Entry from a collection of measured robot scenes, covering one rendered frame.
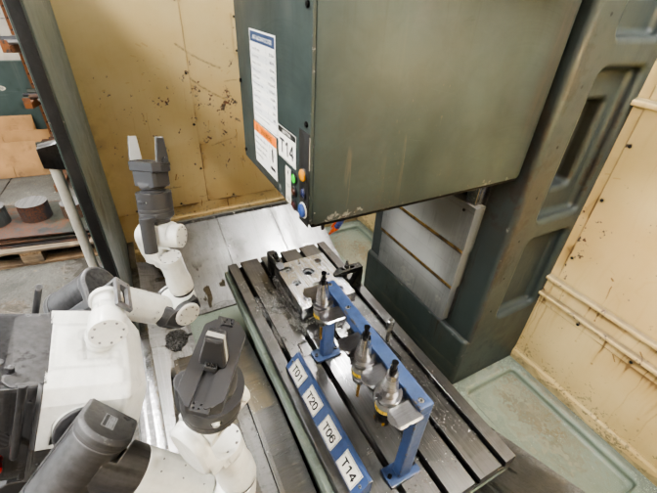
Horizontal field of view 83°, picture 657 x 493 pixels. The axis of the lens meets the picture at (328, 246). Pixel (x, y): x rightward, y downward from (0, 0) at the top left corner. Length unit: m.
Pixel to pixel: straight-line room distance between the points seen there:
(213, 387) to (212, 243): 1.70
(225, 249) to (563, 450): 1.76
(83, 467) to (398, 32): 0.88
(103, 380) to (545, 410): 1.61
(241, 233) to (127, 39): 1.04
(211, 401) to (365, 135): 0.54
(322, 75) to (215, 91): 1.37
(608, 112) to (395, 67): 0.84
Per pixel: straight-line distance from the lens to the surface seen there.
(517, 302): 1.70
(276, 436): 1.37
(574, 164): 1.47
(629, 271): 1.54
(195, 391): 0.49
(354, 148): 0.76
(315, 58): 0.68
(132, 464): 0.79
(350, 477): 1.13
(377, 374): 0.95
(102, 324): 0.82
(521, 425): 1.81
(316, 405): 1.21
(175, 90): 1.99
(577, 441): 1.88
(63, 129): 1.27
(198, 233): 2.19
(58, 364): 0.89
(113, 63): 1.95
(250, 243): 2.15
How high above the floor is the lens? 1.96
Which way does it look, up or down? 35 degrees down
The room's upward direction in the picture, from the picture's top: 3 degrees clockwise
